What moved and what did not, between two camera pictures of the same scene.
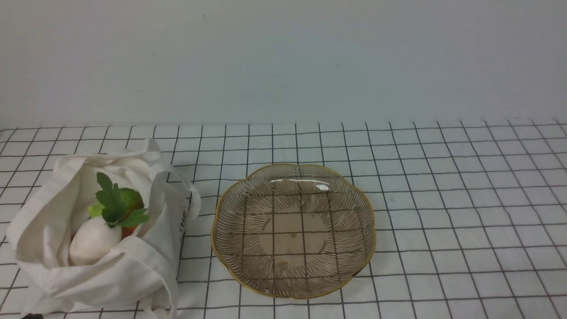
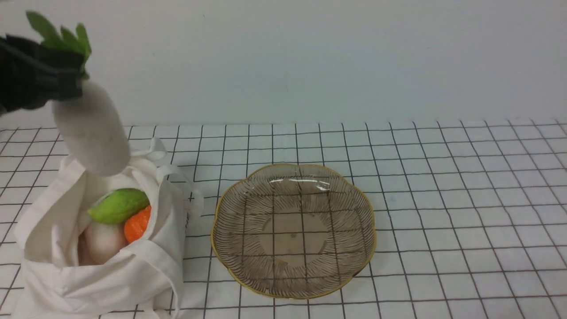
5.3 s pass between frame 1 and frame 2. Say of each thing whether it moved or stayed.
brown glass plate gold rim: stayed
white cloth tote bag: stayed
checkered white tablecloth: stayed
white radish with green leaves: moved
